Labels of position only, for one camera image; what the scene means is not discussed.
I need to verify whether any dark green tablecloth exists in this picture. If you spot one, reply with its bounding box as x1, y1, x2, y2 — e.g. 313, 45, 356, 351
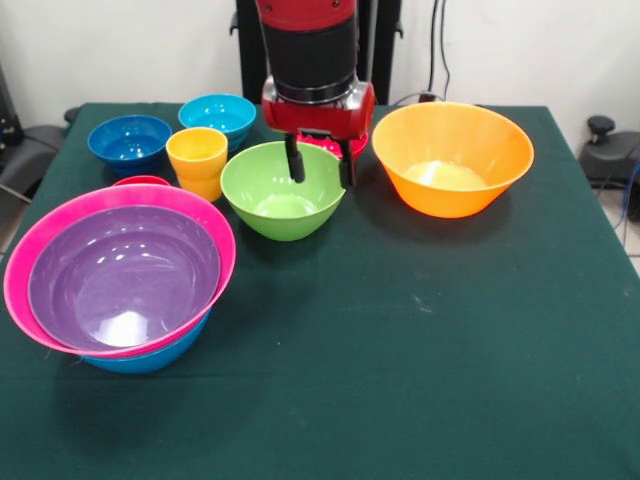
0, 102, 640, 480

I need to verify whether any large light blue bowl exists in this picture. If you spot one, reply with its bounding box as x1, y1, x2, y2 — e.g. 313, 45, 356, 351
79, 309, 211, 375

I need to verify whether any red cup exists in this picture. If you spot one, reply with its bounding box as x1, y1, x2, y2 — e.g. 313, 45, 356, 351
112, 174, 172, 188

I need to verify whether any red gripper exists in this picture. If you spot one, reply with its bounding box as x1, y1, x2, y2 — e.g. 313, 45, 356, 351
261, 75, 377, 188

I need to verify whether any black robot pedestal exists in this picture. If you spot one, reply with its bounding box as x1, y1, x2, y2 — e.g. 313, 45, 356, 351
229, 0, 419, 106

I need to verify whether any yellow cup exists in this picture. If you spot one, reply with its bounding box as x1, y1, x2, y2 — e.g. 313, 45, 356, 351
165, 126, 230, 204

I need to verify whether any small light blue bowl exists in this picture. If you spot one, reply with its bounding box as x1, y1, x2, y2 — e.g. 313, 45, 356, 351
177, 93, 258, 154

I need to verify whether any small dark blue bowl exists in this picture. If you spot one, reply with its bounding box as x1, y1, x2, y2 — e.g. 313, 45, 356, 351
87, 114, 174, 176

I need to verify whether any black wall cable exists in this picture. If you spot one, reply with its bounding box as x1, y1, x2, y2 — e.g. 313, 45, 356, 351
389, 0, 454, 106

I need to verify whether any large pink bowl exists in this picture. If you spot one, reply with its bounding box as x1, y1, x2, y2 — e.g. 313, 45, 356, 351
2, 183, 237, 359

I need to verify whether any small red bowl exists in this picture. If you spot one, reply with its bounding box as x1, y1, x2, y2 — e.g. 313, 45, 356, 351
295, 130, 372, 170

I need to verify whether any purple bowl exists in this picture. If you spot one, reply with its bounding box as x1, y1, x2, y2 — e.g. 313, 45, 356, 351
27, 204, 222, 352

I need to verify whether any green bowl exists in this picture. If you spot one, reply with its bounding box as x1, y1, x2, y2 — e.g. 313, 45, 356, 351
219, 140, 348, 243

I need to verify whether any black knobbed device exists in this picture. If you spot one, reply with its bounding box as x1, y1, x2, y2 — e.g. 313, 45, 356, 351
578, 115, 640, 224

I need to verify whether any black chair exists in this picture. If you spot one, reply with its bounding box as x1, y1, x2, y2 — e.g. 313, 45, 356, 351
0, 62, 69, 204

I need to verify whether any large orange bowl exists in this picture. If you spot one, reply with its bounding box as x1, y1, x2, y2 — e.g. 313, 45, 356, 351
371, 101, 536, 220

